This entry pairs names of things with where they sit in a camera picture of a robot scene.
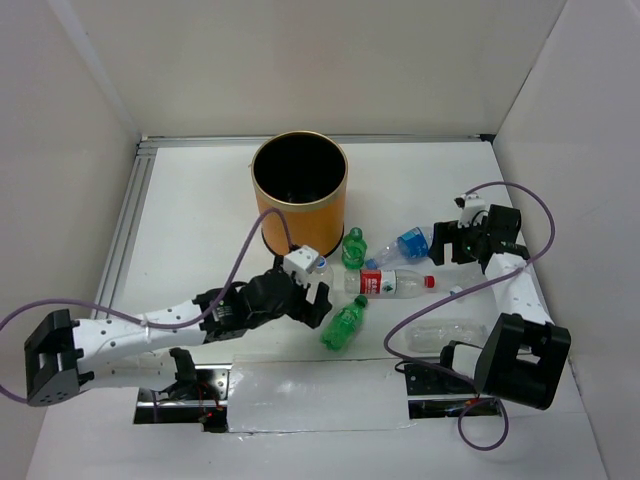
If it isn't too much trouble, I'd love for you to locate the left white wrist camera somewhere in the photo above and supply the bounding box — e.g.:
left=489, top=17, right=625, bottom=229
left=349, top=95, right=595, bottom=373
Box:
left=282, top=245, right=320, bottom=289

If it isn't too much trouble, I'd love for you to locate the purple cable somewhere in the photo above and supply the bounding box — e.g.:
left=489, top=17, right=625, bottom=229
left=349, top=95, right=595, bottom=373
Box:
left=382, top=180, right=557, bottom=454
left=0, top=208, right=301, bottom=426

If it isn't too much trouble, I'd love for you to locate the clear bottle white-blue cap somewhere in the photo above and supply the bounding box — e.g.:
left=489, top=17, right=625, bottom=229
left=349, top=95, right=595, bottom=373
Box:
left=447, top=271, right=485, bottom=296

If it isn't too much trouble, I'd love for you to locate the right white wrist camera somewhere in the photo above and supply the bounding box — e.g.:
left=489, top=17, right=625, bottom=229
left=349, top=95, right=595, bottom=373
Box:
left=454, top=193, right=488, bottom=228

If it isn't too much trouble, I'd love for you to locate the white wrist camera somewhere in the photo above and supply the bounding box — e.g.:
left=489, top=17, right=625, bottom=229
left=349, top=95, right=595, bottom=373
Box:
left=454, top=193, right=488, bottom=228
left=282, top=245, right=320, bottom=289

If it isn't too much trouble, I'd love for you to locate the blue label clear bottle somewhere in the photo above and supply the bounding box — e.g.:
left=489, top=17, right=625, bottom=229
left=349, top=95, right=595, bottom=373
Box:
left=364, top=227, right=433, bottom=269

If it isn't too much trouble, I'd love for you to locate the orange cylindrical bin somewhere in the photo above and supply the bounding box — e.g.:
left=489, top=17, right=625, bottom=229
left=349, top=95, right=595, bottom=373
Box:
left=250, top=131, right=349, bottom=256

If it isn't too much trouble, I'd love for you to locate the aluminium frame rail left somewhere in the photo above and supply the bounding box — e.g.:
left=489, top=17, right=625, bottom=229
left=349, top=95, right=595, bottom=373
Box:
left=94, top=140, right=157, bottom=308

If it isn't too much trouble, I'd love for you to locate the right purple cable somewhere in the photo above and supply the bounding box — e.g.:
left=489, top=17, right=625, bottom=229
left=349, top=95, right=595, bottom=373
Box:
left=382, top=180, right=557, bottom=454

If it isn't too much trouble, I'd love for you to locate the clear crushed label-less bottle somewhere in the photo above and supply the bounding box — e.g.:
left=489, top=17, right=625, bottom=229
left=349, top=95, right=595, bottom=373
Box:
left=405, top=319, right=488, bottom=354

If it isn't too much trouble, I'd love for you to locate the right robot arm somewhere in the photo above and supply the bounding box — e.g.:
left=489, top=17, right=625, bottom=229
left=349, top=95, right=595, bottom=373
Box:
left=428, top=194, right=571, bottom=410

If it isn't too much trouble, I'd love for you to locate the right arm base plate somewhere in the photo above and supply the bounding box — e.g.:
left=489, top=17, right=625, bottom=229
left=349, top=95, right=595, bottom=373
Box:
left=394, top=361, right=476, bottom=420

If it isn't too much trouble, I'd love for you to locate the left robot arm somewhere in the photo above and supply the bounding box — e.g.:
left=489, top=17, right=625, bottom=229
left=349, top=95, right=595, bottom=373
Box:
left=24, top=249, right=332, bottom=407

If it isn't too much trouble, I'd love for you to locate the aluminium frame rail back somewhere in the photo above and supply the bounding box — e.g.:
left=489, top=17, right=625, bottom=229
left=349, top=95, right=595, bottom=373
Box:
left=137, top=132, right=494, bottom=149

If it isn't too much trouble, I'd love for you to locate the green soda bottle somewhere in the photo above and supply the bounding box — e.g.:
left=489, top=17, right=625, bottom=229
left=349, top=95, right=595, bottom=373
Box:
left=320, top=295, right=368, bottom=351

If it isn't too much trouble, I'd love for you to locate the clear bottle blue-white cap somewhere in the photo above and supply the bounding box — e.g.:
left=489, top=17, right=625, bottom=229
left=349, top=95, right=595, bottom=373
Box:
left=307, top=256, right=334, bottom=303

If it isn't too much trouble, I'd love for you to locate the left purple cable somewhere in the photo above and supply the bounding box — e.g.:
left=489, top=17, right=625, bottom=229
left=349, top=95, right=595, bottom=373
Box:
left=0, top=208, right=301, bottom=426

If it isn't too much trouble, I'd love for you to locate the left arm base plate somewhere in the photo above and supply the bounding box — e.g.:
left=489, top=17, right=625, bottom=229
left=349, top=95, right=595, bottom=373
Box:
left=133, top=364, right=232, bottom=433

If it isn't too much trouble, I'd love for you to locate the small green bottle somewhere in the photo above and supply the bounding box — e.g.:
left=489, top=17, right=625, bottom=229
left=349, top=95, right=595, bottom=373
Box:
left=341, top=227, right=367, bottom=270

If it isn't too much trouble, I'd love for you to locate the aluminium frame rail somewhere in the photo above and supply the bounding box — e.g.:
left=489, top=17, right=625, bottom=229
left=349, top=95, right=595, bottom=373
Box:
left=94, top=140, right=157, bottom=308
left=137, top=132, right=494, bottom=149

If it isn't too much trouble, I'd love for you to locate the red label clear bottle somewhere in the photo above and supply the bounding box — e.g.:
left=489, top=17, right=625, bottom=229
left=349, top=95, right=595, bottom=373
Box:
left=343, top=269, right=436, bottom=299

